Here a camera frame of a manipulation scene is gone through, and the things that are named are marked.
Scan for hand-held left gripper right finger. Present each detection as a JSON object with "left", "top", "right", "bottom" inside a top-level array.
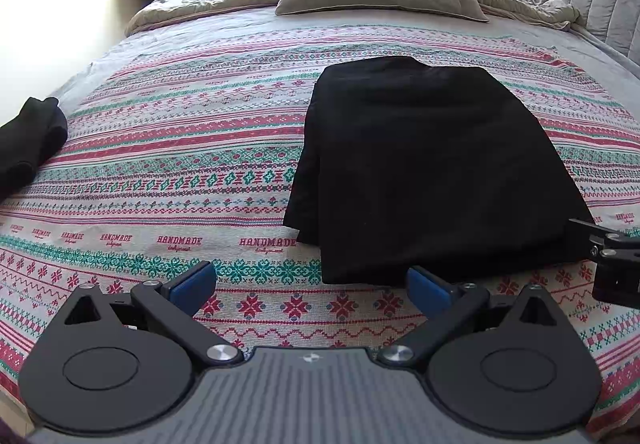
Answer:
[{"left": 376, "top": 265, "right": 560, "bottom": 369}]

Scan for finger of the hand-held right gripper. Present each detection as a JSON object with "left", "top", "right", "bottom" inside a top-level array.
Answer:
[
  {"left": 592, "top": 258, "right": 640, "bottom": 311},
  {"left": 567, "top": 218, "right": 640, "bottom": 261}
]

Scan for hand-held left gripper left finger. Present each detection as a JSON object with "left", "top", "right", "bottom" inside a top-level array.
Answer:
[{"left": 62, "top": 260, "right": 246, "bottom": 368}]

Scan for black pants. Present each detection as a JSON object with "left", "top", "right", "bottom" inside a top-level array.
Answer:
[{"left": 282, "top": 56, "right": 601, "bottom": 286}]

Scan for red green patterned blanket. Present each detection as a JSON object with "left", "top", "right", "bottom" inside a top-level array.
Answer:
[{"left": 0, "top": 21, "right": 640, "bottom": 425}]

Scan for folded black garment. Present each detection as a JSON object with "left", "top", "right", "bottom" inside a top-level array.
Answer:
[{"left": 0, "top": 96, "right": 68, "bottom": 197}]

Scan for crumpled beige duvet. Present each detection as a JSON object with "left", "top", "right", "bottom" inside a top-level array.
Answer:
[{"left": 125, "top": 0, "right": 581, "bottom": 37}]

